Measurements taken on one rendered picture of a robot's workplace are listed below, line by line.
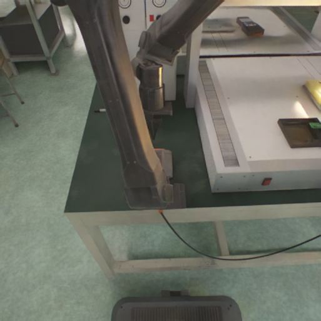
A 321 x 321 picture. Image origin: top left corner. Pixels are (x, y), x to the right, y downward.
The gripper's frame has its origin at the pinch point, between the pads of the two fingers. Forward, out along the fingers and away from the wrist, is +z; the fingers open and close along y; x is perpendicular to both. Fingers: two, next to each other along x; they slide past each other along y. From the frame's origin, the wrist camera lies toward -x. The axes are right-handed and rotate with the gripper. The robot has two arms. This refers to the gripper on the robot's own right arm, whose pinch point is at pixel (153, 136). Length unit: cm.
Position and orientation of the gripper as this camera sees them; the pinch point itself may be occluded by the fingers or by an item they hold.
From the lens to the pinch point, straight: 69.7
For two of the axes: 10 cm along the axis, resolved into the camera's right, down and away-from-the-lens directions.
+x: 0.1, 5.7, -8.2
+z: 0.2, 8.2, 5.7
